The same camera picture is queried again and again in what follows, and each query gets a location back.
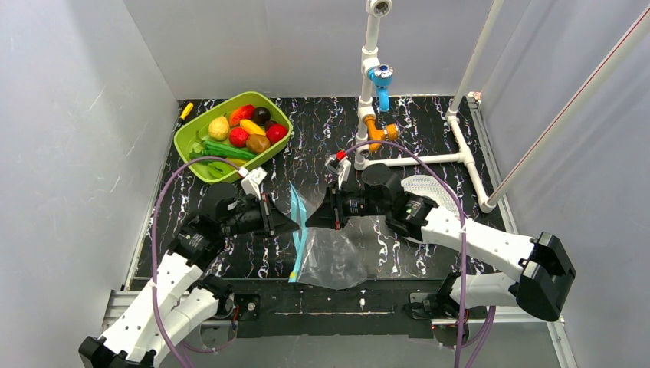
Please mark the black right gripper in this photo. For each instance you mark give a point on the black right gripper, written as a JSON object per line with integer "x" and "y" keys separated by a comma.
{"x": 338, "y": 207}

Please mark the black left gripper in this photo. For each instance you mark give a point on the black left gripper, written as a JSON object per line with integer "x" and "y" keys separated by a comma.
{"x": 265, "y": 215}

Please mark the clear zip top bag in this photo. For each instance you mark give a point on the clear zip top bag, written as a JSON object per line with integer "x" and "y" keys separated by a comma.
{"x": 324, "y": 258}

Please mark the brown toy kiwi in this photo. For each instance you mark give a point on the brown toy kiwi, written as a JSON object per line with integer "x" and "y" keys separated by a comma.
{"x": 257, "y": 143}

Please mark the green toy beans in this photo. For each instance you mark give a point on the green toy beans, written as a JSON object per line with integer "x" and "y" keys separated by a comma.
{"x": 221, "y": 150}

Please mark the green plastic tray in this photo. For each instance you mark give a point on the green plastic tray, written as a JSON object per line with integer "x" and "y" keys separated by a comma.
{"x": 189, "y": 139}

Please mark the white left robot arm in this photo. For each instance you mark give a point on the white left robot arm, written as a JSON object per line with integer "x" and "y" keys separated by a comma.
{"x": 179, "y": 296}

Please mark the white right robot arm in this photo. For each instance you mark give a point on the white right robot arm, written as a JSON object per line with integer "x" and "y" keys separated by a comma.
{"x": 534, "y": 274}

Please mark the yellow toy corn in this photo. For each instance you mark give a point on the yellow toy corn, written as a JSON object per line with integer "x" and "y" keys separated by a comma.
{"x": 238, "y": 162}

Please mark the red toy apple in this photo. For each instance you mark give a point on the red toy apple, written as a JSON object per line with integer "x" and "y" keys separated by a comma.
{"x": 275, "y": 133}

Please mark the red toy strawberry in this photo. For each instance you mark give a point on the red toy strawberry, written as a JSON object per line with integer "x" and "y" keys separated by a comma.
{"x": 238, "y": 137}

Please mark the yellow toy banana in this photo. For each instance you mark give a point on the yellow toy banana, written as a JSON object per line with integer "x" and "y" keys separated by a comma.
{"x": 251, "y": 127}

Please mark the orange pipe valve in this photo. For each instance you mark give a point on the orange pipe valve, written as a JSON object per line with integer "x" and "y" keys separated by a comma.
{"x": 388, "y": 132}

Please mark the dark purple toy fruit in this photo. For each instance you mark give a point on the dark purple toy fruit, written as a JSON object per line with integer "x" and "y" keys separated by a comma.
{"x": 261, "y": 115}

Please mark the yellow toy lemon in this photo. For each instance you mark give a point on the yellow toy lemon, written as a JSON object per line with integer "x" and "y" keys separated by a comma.
{"x": 219, "y": 129}

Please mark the white filament spool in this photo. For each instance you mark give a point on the white filament spool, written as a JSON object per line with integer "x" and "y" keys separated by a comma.
{"x": 431, "y": 190}

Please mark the red orange toy pepper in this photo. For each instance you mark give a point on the red orange toy pepper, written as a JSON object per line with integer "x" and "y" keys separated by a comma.
{"x": 244, "y": 112}

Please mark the blue pipe valve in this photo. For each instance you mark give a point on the blue pipe valve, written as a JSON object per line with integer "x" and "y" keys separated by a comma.
{"x": 381, "y": 77}

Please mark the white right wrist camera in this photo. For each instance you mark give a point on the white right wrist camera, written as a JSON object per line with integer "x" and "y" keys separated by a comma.
{"x": 340, "y": 165}

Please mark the white PVC pipe frame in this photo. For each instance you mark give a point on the white PVC pipe frame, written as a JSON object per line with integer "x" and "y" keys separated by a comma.
{"x": 374, "y": 98}

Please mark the yellow handled screwdriver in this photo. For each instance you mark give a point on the yellow handled screwdriver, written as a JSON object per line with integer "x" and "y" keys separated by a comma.
{"x": 186, "y": 110}

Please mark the aluminium frame rail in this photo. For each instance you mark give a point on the aluminium frame rail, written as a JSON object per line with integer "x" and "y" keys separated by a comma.
{"x": 297, "y": 325}

